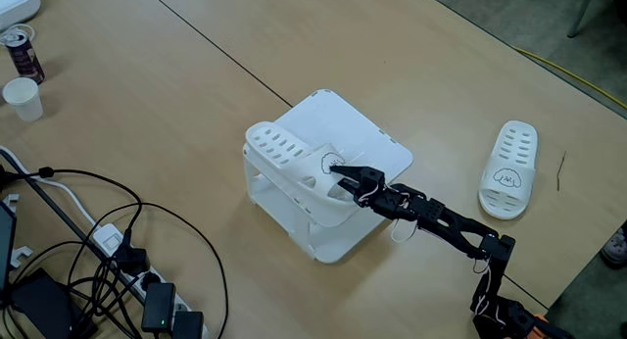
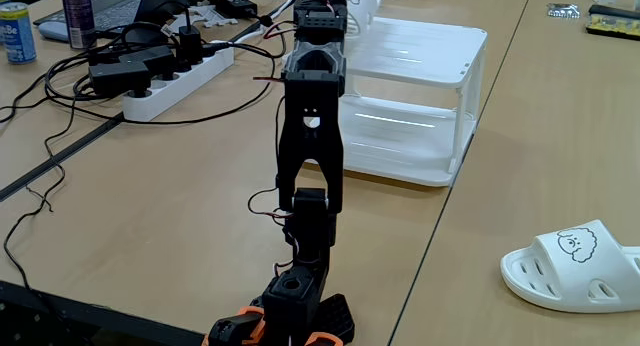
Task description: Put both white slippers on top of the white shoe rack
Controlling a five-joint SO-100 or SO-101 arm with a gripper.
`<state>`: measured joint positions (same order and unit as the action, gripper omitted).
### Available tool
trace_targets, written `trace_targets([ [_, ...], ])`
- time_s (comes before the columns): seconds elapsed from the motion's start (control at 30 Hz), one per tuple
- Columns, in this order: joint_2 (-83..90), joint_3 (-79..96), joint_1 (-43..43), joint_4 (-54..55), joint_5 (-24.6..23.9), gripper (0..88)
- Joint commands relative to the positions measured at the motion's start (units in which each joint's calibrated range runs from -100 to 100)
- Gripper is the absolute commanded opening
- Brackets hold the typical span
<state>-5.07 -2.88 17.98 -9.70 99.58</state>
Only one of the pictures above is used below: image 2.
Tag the white slipper with dog print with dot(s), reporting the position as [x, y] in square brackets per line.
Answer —
[367, 11]
[560, 281]

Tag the white two-tier shoe rack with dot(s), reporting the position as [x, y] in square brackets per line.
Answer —
[425, 56]

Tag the black power brick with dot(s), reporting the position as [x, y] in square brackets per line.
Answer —
[232, 6]

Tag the black charger plug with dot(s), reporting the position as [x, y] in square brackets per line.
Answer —
[190, 43]

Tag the white power strip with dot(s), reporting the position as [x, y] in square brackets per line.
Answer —
[200, 71]

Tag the black power adapter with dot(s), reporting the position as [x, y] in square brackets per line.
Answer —
[117, 76]
[155, 58]

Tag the dark laptop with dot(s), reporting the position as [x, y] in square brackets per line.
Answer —
[115, 6]

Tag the silver foil wrapper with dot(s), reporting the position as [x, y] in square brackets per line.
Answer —
[562, 11]

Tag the tall purple drink can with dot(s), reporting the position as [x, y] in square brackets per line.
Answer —
[77, 16]

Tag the pale computer mouse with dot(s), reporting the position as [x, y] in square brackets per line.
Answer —
[52, 31]

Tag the yellow patterned box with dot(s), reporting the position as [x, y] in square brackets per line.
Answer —
[612, 28]

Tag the black flat bar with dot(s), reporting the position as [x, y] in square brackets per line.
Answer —
[615, 11]

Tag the blue drink can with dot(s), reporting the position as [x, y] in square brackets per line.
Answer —
[17, 36]

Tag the white plastic bracket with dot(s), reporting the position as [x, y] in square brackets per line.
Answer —
[210, 17]

